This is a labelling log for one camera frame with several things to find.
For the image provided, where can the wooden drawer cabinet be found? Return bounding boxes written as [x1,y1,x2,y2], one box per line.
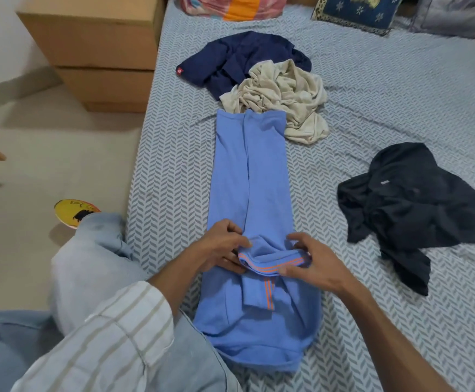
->
[16,0,165,114]

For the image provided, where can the grey pillow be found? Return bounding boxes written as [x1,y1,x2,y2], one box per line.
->
[409,0,475,39]

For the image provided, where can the person's right forearm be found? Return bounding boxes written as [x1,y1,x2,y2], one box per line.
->
[337,277,456,392]

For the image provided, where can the person's left hand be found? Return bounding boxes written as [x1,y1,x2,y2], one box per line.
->
[194,219,253,275]

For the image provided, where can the navy blue shirt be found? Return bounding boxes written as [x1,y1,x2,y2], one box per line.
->
[177,31,312,101]

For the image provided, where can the person's light blue jeans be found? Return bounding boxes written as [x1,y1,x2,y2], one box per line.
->
[0,212,242,392]

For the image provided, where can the person's left forearm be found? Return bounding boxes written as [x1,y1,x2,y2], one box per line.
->
[147,246,211,319]

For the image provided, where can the white striped shirt sleeve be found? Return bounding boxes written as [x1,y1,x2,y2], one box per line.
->
[11,281,175,392]

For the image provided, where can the light blue polo shirt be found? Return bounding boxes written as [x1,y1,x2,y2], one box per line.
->
[193,109,323,373]

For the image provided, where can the yellow round disc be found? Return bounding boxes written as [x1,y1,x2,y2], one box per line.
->
[54,199,101,230]

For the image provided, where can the grey herringbone bed sheet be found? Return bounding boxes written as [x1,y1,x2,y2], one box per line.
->
[125,0,475,392]

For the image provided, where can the blue patterned cushion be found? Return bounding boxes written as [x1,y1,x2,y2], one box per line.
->
[311,0,405,36]

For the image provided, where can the black crumpled shirt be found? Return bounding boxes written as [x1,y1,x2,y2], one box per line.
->
[337,142,475,297]

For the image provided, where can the beige crumpled garment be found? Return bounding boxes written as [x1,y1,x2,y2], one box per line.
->
[220,58,330,146]

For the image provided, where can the person's right hand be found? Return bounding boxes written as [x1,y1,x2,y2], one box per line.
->
[279,232,354,294]

